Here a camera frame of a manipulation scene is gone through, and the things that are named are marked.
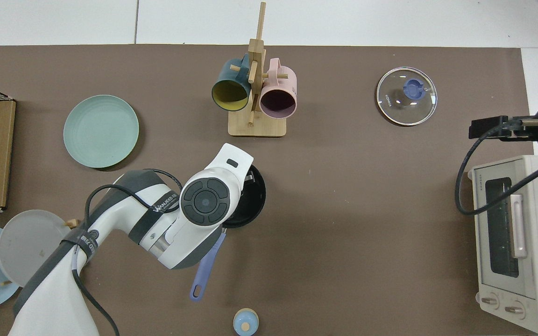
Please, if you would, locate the grey plate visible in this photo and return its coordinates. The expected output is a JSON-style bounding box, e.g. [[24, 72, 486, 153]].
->
[[0, 210, 79, 287]]

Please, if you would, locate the wooden plate rack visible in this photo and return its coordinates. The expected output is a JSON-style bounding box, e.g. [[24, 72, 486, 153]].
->
[[0, 218, 81, 286]]

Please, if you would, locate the dark blue cup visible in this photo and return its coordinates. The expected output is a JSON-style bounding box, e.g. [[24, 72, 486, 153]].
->
[[211, 53, 252, 112]]

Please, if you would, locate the teal round plate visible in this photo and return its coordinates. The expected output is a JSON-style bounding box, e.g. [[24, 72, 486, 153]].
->
[[63, 95, 140, 168]]

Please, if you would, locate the black pot with blue handle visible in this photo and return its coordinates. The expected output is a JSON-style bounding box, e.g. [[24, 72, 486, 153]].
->
[[190, 163, 267, 301]]

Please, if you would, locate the brown table cloth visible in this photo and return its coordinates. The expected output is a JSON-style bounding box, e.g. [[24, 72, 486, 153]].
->
[[0, 44, 536, 336]]

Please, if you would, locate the small blue round thing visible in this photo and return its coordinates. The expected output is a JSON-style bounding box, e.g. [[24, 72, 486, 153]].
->
[[233, 308, 259, 336]]

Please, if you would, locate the pink cup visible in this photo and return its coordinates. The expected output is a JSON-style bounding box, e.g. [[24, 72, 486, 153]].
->
[[259, 58, 297, 119]]

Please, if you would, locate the pale toaster oven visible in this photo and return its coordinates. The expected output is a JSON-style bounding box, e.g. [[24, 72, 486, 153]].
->
[[467, 155, 538, 334]]

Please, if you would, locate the glass lid with blue knob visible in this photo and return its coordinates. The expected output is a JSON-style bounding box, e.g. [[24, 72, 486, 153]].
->
[[375, 67, 438, 126]]

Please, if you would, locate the wooden cup stand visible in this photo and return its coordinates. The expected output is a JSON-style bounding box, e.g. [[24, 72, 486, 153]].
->
[[228, 1, 287, 138]]

